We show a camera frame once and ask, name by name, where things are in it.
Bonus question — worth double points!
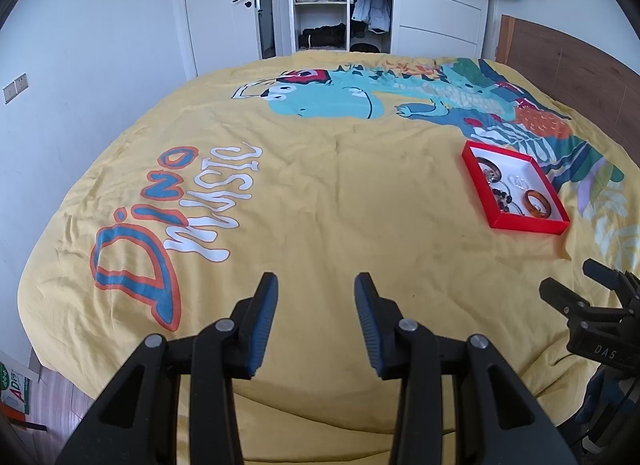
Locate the amber bangle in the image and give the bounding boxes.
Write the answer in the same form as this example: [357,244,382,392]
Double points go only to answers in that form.
[523,189,552,219]

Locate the beaded bracelet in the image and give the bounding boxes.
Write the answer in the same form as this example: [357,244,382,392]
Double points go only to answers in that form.
[489,186,514,214]

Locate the dark brown bangle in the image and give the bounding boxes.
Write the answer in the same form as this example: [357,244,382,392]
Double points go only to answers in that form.
[476,158,502,184]

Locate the silver twisted hoop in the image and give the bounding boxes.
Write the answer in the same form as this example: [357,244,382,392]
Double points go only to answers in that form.
[512,176,530,192]
[508,175,527,190]

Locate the silver wristwatch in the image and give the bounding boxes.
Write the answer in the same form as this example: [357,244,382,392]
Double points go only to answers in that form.
[482,165,502,184]

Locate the red jewelry box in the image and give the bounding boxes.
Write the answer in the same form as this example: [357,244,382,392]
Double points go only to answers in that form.
[461,140,570,235]

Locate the green white carton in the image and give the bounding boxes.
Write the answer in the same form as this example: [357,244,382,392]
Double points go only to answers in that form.
[0,362,30,415]

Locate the yellow dinosaur bedspread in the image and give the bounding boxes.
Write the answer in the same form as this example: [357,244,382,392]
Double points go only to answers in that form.
[17,52,639,464]

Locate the wooden headboard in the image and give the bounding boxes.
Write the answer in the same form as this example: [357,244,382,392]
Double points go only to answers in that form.
[496,14,640,162]

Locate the folded black clothes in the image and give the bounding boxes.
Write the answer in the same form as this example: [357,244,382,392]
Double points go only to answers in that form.
[298,23,346,49]

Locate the white room door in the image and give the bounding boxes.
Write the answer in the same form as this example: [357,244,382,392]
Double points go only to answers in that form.
[186,0,260,75]

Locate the wall switch plate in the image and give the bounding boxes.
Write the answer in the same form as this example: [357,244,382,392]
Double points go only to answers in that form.
[3,73,28,104]

